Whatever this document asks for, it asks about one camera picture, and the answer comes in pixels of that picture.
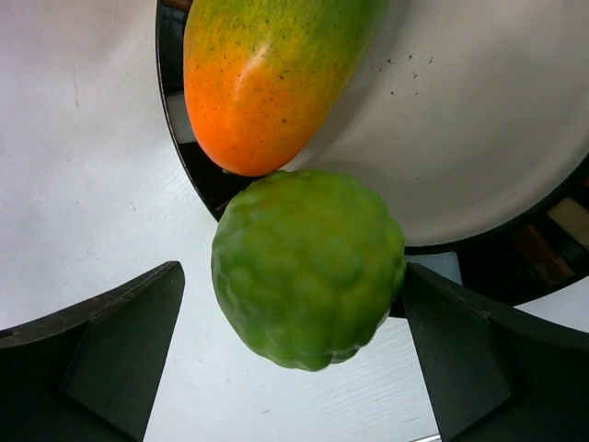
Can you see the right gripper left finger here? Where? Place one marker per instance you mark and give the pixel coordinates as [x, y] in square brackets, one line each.
[90, 372]

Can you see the orange green fake mango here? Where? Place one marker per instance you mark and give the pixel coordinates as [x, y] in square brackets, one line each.
[260, 77]

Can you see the black rimmed white plate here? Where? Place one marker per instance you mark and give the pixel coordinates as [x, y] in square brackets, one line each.
[470, 119]

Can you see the green fake custard apple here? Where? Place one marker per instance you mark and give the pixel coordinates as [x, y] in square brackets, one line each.
[306, 266]

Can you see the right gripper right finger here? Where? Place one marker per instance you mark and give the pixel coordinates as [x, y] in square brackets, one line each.
[493, 372]

